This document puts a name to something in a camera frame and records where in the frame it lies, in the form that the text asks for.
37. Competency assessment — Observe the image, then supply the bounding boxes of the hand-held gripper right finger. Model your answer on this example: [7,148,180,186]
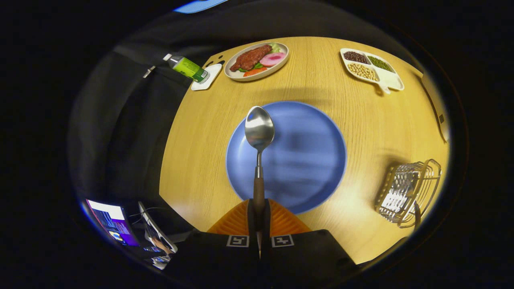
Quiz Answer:
[262,198,358,289]

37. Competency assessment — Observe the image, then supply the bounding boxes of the blue round plate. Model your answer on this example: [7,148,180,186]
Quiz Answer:
[225,101,347,214]

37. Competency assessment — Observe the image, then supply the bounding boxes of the square metal wire basket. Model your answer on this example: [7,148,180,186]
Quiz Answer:
[375,159,442,228]

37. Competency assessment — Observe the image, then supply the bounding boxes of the lit computer monitor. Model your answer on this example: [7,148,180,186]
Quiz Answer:
[86,199,140,246]

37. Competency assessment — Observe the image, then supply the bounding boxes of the green drink bottle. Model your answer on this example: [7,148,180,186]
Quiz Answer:
[163,53,210,84]

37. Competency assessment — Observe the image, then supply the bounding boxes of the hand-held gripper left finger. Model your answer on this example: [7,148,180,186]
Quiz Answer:
[163,198,258,289]

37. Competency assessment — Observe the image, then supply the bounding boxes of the white toaster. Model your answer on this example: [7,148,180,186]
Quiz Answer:
[421,72,450,143]

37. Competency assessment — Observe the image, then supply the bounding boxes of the wooden-handled metal spoon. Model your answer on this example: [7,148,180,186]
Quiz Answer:
[245,106,275,257]

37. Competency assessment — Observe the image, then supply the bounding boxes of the beige oval food plate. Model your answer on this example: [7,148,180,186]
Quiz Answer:
[224,42,290,82]

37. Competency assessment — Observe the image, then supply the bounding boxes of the brown steak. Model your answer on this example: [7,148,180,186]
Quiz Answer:
[229,45,273,72]

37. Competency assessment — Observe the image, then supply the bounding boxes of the white square coaster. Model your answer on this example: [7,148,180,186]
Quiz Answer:
[191,63,222,91]

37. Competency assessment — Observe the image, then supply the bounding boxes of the white divided bean dish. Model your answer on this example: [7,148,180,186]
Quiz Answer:
[340,48,405,95]

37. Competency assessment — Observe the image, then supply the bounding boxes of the pink round food slice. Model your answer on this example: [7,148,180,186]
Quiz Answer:
[260,52,286,67]

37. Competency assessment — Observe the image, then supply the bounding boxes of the open laptop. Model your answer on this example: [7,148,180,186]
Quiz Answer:
[138,201,178,253]

